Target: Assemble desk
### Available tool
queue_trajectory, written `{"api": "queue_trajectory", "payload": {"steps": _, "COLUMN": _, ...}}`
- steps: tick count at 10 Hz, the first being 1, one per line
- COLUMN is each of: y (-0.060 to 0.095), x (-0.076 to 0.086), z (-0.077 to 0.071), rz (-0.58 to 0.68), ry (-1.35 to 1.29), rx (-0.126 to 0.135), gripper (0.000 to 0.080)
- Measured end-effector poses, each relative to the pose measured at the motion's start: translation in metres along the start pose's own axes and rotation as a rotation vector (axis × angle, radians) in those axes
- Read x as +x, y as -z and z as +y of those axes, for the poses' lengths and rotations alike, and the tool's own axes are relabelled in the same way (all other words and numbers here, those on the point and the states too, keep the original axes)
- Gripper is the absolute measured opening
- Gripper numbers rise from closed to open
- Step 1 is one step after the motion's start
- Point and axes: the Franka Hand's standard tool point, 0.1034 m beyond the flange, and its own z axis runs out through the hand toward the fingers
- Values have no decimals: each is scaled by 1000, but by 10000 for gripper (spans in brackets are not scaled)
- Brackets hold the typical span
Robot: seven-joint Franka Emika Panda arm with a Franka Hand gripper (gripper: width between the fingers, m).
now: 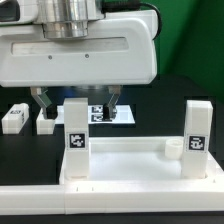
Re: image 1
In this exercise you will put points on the white L-shaped obstacle fence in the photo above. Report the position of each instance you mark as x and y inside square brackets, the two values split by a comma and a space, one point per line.
[117, 197]

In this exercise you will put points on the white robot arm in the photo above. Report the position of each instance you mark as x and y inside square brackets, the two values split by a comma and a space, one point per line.
[69, 19]

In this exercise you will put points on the fiducial marker sheet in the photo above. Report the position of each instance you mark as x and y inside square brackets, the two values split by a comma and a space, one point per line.
[95, 115]

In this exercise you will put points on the white desk top tray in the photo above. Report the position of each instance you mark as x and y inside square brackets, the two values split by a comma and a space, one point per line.
[140, 160]

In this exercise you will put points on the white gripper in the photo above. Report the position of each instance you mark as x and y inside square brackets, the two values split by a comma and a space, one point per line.
[118, 50]

